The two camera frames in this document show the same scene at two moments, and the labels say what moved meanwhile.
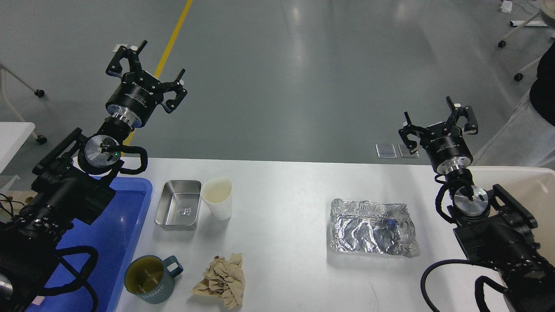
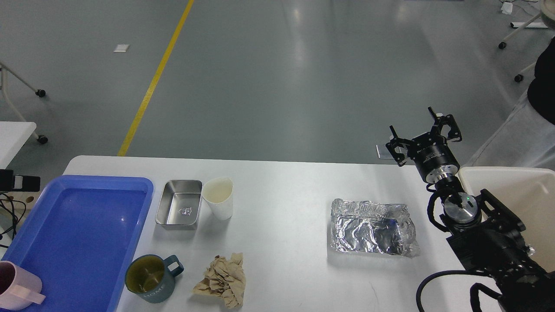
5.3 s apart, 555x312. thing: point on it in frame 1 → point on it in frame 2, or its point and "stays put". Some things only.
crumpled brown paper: x=224 y=279 stays put
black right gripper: x=448 y=153 → x=433 y=157
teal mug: x=151 y=278 stays put
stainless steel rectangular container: x=179 y=205 stays put
